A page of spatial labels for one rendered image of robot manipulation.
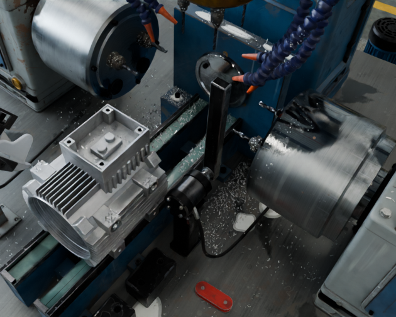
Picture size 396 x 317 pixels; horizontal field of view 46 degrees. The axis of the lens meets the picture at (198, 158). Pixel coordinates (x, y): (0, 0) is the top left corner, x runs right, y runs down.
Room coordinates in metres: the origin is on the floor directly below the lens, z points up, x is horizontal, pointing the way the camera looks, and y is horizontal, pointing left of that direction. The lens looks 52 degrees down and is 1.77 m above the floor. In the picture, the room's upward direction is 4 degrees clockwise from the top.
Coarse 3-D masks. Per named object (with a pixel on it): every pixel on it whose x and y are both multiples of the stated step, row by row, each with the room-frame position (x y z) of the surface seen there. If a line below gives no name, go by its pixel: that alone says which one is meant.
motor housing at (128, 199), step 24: (72, 168) 0.47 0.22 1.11; (144, 168) 0.51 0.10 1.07; (24, 192) 0.44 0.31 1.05; (48, 192) 0.42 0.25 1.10; (72, 192) 0.42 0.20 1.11; (96, 192) 0.43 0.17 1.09; (120, 192) 0.45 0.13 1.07; (48, 216) 0.44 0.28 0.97; (72, 216) 0.38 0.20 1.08; (144, 216) 0.46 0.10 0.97; (72, 240) 0.41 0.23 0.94; (96, 240) 0.36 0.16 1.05
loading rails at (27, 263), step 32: (192, 96) 0.84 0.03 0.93; (160, 128) 0.73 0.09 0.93; (192, 128) 0.78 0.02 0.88; (224, 160) 0.73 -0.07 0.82; (160, 224) 0.52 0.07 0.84; (32, 256) 0.38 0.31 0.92; (64, 256) 0.42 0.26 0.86; (128, 256) 0.43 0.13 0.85; (32, 288) 0.34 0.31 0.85; (64, 288) 0.32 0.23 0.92; (96, 288) 0.35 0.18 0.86
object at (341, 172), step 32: (320, 96) 0.64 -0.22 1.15; (288, 128) 0.56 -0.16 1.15; (320, 128) 0.55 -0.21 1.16; (352, 128) 0.56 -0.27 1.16; (384, 128) 0.58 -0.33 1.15; (256, 160) 0.52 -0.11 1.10; (288, 160) 0.51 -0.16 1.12; (320, 160) 0.50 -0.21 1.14; (352, 160) 0.49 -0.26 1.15; (384, 160) 0.50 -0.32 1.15; (256, 192) 0.50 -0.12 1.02; (288, 192) 0.47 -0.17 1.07; (320, 192) 0.46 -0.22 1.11; (352, 192) 0.45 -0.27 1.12; (320, 224) 0.43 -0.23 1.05
